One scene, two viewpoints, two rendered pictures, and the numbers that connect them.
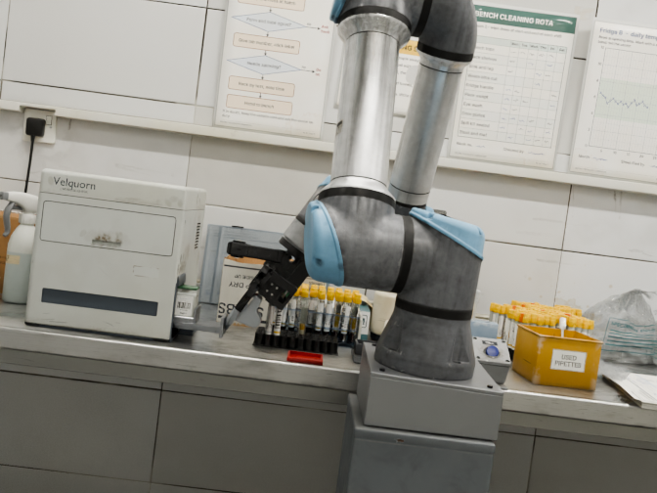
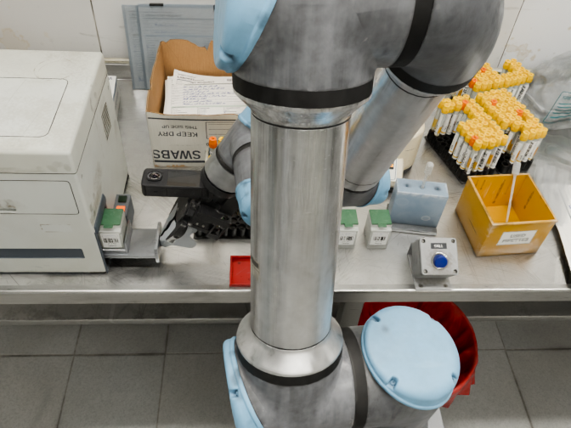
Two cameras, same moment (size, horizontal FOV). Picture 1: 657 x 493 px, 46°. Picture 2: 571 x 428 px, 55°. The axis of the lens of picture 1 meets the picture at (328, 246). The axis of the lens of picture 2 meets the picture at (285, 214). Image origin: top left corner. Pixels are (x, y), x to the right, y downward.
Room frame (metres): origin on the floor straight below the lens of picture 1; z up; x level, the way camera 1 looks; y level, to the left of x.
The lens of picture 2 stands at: (0.86, 0.01, 1.71)
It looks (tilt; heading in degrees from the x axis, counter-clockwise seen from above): 47 degrees down; 355
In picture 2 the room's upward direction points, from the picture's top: 5 degrees clockwise
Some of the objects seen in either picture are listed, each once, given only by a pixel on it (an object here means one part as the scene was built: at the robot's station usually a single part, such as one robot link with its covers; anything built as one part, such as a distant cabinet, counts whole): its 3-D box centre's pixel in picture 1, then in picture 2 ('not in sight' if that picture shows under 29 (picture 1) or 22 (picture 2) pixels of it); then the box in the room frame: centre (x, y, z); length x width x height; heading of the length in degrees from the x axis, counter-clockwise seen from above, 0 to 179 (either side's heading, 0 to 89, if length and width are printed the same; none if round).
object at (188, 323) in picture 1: (173, 315); (103, 239); (1.51, 0.28, 0.92); 0.21 x 0.07 x 0.05; 91
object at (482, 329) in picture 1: (469, 343); (415, 205); (1.62, -0.32, 0.92); 0.10 x 0.07 x 0.10; 83
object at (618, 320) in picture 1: (617, 322); (567, 80); (2.03, -0.78, 0.97); 0.26 x 0.17 x 0.19; 105
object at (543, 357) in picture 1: (555, 356); (502, 214); (1.60, -0.49, 0.93); 0.13 x 0.13 x 0.10; 6
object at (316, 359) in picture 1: (305, 357); (247, 270); (1.48, 0.02, 0.88); 0.07 x 0.07 x 0.01; 1
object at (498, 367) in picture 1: (485, 358); (432, 250); (1.51, -0.33, 0.92); 0.13 x 0.07 x 0.08; 1
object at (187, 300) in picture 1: (186, 304); (113, 230); (1.51, 0.26, 0.95); 0.05 x 0.04 x 0.06; 1
